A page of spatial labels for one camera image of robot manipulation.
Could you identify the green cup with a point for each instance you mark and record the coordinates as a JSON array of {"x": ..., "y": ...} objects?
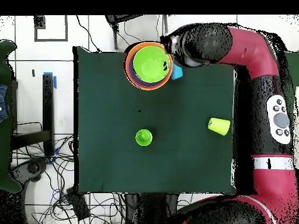
[{"x": 144, "y": 137}]

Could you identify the purple bowl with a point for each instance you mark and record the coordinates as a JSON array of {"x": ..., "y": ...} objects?
[{"x": 149, "y": 85}]

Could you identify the blue cup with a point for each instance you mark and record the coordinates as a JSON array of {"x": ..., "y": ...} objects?
[{"x": 177, "y": 72}]

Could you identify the orange bowl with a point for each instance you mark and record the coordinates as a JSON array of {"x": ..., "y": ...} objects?
[{"x": 127, "y": 70}]

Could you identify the green bowl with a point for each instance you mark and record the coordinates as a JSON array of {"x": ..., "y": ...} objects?
[{"x": 151, "y": 65}]

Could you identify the yellow-green cup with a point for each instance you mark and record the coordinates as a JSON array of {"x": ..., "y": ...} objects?
[{"x": 219, "y": 126}]

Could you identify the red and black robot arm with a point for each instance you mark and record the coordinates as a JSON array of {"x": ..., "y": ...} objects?
[{"x": 252, "y": 46}]

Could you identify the dark green table cloth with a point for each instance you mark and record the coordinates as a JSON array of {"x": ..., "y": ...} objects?
[{"x": 105, "y": 168}]

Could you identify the black power adapter box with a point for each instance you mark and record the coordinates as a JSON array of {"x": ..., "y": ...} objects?
[{"x": 78, "y": 205}]

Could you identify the green cloth covered table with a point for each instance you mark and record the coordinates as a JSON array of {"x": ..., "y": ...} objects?
[
  {"x": 293, "y": 70},
  {"x": 7, "y": 151}
]

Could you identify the person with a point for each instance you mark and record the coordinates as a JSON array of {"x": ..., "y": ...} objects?
[{"x": 3, "y": 105}]

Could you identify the white box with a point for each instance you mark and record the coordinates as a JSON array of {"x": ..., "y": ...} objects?
[{"x": 297, "y": 93}]

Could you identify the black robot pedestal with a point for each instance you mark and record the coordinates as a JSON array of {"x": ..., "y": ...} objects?
[{"x": 151, "y": 207}]

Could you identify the black camera tripod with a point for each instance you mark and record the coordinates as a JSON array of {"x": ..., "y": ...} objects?
[{"x": 115, "y": 35}]

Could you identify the black table frame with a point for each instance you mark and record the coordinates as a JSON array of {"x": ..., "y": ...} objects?
[{"x": 48, "y": 105}]

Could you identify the grey pedestal foot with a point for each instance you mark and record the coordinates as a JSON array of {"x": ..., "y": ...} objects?
[{"x": 33, "y": 168}]

